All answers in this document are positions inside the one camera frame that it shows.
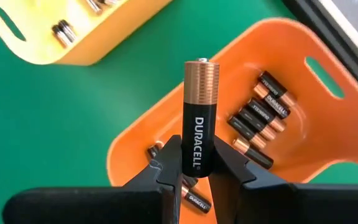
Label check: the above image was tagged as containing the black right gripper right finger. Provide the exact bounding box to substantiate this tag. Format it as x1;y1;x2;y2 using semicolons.
208;136;358;224

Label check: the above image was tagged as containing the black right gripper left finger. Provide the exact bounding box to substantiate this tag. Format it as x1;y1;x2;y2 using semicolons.
3;135;183;224

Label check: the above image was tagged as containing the black copper-top AA battery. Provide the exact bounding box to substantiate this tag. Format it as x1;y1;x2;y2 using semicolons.
232;136;275;170
247;98;287;133
227;115;267;150
259;70;297;108
237;107;278;141
253;82;291;120

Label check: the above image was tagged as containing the orange plastic bin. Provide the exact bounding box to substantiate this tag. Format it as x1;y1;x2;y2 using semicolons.
106;17;358;224

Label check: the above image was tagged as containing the yellow plastic bin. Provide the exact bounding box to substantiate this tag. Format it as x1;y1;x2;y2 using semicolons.
0;0;173;67

